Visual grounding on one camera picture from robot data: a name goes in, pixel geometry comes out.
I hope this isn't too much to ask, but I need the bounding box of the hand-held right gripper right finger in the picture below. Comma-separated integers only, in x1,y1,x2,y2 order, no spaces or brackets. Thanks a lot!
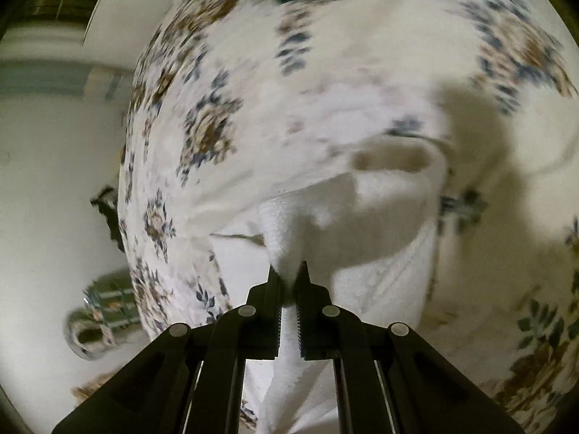
295,260,528,434

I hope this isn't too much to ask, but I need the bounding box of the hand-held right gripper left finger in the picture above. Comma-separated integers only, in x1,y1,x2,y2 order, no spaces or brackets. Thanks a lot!
51,263,285,434

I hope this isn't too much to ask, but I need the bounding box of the white towel cloth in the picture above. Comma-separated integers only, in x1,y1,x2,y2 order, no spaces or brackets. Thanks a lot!
255,142,453,434

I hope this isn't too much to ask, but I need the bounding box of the patterned slipper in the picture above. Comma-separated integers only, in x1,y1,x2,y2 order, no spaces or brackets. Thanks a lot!
64,268,142,362

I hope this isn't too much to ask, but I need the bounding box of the small black object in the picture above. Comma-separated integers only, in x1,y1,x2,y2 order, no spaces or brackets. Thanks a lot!
89,184,125,254

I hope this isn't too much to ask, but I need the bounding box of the floral printed bedsheet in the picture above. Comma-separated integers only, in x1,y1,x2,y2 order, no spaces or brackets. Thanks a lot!
117,0,579,434

